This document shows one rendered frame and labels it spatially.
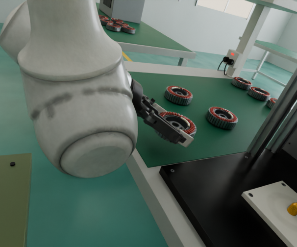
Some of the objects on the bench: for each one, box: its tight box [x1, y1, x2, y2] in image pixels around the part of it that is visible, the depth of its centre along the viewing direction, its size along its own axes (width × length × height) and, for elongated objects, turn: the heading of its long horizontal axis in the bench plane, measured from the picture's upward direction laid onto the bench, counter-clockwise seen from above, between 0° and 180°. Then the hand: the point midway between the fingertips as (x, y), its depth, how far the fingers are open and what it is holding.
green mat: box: [127, 71, 290, 168], centre depth 98 cm, size 94×61×1 cm, turn 95°
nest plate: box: [241, 181, 297, 247], centre depth 49 cm, size 15×15×1 cm
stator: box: [206, 106, 238, 129], centre depth 84 cm, size 11×11×4 cm
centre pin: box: [287, 202, 297, 216], centre depth 48 cm, size 2×2×3 cm
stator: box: [164, 86, 193, 105], centre depth 92 cm, size 11×11×4 cm
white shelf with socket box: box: [217, 0, 297, 78], centre depth 122 cm, size 35×37×46 cm
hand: (173, 126), depth 60 cm, fingers closed on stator, 11 cm apart
